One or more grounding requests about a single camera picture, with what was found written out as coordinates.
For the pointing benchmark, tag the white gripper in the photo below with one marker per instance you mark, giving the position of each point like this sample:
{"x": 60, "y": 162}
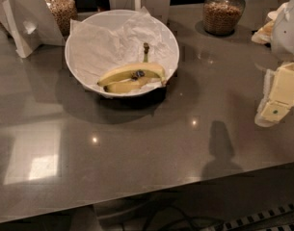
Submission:
{"x": 287, "y": 33}

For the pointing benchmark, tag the yellow banana bunch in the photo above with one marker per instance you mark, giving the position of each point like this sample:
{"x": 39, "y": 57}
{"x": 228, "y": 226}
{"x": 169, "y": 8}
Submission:
{"x": 129, "y": 77}

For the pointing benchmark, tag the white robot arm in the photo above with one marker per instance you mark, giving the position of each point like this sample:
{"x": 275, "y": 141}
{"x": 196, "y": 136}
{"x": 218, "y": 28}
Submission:
{"x": 292, "y": 7}

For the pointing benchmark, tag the white bowl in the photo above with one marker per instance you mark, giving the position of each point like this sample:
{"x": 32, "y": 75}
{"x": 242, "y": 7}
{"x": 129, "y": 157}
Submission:
{"x": 122, "y": 53}

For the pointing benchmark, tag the right glass jar of grains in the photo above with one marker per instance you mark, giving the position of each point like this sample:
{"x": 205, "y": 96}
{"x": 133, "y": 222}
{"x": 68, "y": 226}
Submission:
{"x": 220, "y": 17}

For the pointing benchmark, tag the glass jar of grains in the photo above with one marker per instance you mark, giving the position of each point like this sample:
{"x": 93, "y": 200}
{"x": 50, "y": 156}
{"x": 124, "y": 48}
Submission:
{"x": 220, "y": 17}
{"x": 63, "y": 12}

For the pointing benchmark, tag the black white striped strip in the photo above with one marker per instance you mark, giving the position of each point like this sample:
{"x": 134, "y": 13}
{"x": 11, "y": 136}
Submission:
{"x": 279, "y": 218}

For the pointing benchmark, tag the white crumpled paper liner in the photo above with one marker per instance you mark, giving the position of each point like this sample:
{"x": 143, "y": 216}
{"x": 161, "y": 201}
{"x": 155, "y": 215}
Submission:
{"x": 98, "y": 45}

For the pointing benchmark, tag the left glass jar of grains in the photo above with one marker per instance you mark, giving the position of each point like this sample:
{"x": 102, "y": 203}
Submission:
{"x": 63, "y": 12}

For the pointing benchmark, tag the white folded card stand left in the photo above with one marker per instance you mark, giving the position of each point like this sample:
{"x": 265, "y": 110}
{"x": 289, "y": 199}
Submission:
{"x": 31, "y": 24}

